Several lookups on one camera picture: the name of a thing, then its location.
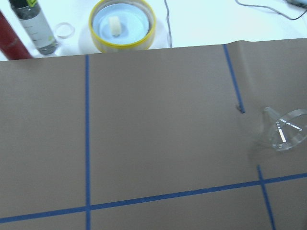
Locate yellow rimmed round container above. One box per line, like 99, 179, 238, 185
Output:
88, 0, 156, 53

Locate red cylinder can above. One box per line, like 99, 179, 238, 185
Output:
0, 12, 33, 60

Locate dark spray bottle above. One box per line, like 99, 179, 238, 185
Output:
10, 0, 58, 55

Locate grey cable on table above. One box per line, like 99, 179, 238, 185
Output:
164, 0, 173, 48

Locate clear tape ring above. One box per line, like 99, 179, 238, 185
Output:
56, 22, 75, 39

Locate black cable top right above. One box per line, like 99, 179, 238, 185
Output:
235, 0, 307, 21

